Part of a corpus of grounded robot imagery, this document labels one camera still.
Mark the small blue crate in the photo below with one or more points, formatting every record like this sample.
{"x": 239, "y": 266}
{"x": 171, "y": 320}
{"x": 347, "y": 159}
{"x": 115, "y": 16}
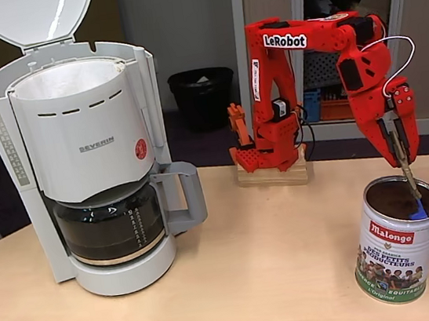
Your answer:
{"x": 313, "y": 106}

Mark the orange plastic crate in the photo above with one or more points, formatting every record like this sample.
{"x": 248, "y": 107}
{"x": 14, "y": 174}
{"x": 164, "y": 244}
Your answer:
{"x": 334, "y": 111}

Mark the white paper coffee filter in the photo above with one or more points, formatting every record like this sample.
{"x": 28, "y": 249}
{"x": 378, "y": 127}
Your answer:
{"x": 69, "y": 78}

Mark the brown ground coffee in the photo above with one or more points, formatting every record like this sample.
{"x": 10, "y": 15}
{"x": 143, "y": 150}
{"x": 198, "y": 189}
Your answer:
{"x": 386, "y": 201}

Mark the white drip coffee maker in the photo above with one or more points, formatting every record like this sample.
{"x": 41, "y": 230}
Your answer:
{"x": 87, "y": 126}

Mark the Malongo coffee can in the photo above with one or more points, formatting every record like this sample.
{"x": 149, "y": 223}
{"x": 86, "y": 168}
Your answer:
{"x": 393, "y": 259}

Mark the cardboard box with pink mark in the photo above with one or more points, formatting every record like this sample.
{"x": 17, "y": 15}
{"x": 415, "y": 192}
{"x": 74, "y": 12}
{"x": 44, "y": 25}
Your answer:
{"x": 379, "y": 0}

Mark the orange plastic clamp part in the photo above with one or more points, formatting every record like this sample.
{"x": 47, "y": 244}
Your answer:
{"x": 238, "y": 125}

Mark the red robot arm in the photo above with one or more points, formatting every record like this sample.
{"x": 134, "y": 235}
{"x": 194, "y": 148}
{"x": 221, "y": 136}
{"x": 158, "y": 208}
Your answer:
{"x": 265, "y": 63}

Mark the grey perforated crate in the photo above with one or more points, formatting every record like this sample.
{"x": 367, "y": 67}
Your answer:
{"x": 321, "y": 69}

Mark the wooden base block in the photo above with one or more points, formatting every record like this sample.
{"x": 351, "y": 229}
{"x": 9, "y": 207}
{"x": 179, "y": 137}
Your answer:
{"x": 272, "y": 176}

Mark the black waste bin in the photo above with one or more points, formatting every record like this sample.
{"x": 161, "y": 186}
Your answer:
{"x": 203, "y": 102}

